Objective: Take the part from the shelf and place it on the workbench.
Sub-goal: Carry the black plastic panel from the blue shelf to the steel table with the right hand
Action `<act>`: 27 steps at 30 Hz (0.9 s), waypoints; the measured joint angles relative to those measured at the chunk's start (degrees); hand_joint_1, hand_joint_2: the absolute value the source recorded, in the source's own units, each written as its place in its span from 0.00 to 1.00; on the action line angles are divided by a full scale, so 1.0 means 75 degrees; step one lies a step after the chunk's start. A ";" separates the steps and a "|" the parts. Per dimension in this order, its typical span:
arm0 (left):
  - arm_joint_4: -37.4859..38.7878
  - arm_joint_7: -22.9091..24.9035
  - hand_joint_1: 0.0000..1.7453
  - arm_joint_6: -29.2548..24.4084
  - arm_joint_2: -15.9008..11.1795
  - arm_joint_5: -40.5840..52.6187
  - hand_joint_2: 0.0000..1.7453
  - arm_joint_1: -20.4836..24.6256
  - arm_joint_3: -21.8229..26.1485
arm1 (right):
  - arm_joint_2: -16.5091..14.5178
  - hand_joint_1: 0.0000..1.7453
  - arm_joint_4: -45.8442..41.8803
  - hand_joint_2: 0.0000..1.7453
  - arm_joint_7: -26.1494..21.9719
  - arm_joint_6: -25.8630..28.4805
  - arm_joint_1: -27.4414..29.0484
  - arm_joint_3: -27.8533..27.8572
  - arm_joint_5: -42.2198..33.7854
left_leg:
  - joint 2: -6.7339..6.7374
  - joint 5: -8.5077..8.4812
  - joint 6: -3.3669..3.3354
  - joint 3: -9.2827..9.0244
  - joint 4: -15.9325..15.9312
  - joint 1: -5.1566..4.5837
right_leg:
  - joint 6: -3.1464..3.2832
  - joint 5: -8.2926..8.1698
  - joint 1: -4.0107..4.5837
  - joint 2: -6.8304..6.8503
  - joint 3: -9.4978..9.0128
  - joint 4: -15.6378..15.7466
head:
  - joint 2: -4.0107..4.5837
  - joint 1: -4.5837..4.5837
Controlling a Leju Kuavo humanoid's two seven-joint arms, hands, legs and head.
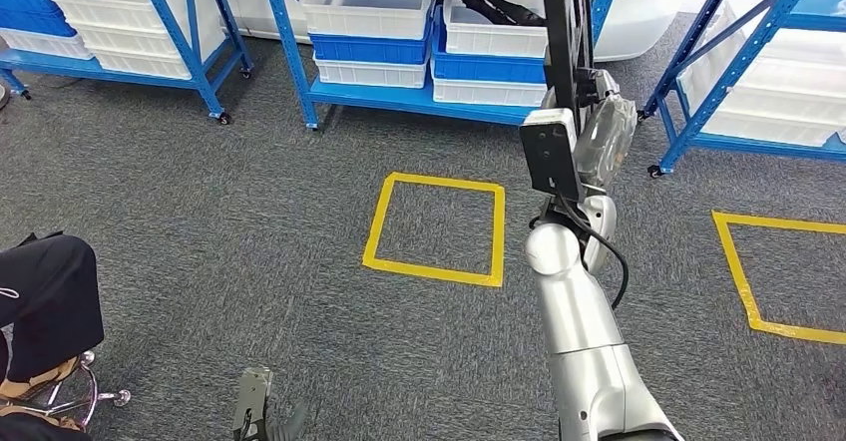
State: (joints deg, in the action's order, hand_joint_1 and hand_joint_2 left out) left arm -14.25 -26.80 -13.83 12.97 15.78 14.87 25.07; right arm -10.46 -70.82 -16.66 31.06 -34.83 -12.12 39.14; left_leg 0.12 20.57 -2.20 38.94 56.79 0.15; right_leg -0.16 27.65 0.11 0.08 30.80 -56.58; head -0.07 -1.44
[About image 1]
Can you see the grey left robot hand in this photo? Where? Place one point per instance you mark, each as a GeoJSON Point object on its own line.
{"type": "Point", "coordinates": [287, 428]}

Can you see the blue metal shelf rack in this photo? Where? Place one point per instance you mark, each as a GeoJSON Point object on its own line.
{"type": "Point", "coordinates": [410, 99]}
{"type": "Point", "coordinates": [760, 144]}
{"type": "Point", "coordinates": [99, 68]}

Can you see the black plastic plate frame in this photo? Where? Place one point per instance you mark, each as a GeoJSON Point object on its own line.
{"type": "Point", "coordinates": [562, 28]}

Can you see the person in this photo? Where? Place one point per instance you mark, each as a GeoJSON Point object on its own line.
{"type": "Point", "coordinates": [46, 292]}

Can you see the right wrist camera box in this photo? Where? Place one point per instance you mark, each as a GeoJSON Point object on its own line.
{"type": "Point", "coordinates": [548, 154]}

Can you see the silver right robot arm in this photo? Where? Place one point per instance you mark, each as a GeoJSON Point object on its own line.
{"type": "Point", "coordinates": [581, 332]}

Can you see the white car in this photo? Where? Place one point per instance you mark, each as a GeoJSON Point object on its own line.
{"type": "Point", "coordinates": [641, 15]}

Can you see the black chrome stool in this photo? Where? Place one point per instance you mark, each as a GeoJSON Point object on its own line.
{"type": "Point", "coordinates": [121, 398]}

